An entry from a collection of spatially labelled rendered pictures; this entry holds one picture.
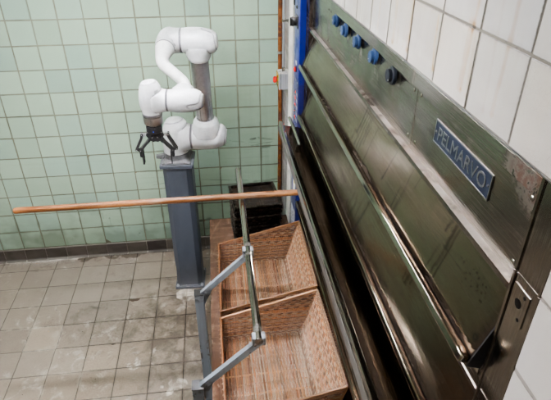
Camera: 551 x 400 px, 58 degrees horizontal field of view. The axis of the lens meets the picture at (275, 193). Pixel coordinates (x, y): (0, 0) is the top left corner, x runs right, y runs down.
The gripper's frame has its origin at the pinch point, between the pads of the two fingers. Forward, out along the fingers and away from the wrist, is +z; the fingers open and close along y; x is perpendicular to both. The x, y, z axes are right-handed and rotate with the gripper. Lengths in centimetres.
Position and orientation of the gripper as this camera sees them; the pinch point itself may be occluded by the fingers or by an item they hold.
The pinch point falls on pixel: (158, 161)
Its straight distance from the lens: 252.9
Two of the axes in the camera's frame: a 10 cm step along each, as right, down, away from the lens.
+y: -9.9, 0.4, -1.0
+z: -0.2, 8.3, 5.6
